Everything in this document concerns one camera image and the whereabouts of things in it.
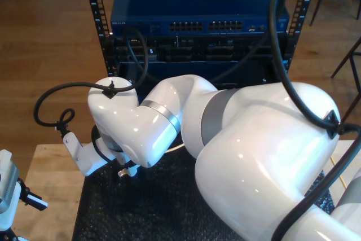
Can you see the black bubble mat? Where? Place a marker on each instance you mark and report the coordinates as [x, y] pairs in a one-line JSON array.
[[127, 210]]

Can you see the black rack server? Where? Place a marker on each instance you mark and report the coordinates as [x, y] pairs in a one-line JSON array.
[[180, 53]]

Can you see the black rack tray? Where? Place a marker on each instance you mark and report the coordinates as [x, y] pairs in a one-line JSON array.
[[248, 74]]

